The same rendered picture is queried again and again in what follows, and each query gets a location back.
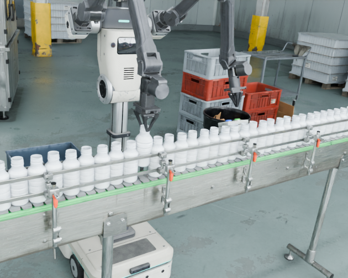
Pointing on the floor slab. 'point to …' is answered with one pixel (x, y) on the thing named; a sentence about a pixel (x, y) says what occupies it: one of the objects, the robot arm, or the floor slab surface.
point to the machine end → (2, 55)
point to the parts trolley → (279, 68)
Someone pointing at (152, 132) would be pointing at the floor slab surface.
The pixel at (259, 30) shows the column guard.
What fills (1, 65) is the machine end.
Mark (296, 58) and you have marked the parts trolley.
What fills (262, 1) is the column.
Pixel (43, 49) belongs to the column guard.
